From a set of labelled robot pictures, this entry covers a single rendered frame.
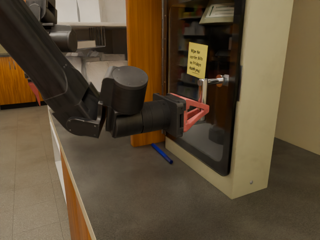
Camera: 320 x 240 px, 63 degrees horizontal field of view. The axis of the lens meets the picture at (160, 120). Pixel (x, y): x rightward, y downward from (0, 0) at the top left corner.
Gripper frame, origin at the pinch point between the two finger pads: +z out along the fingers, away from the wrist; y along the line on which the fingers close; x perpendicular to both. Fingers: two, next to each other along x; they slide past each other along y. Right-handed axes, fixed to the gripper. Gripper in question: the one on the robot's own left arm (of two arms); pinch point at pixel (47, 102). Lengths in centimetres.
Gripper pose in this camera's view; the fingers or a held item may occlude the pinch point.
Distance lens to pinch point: 85.7
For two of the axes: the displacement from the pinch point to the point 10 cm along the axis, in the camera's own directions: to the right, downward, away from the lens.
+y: 8.9, -1.4, 4.3
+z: 0.1, 9.6, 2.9
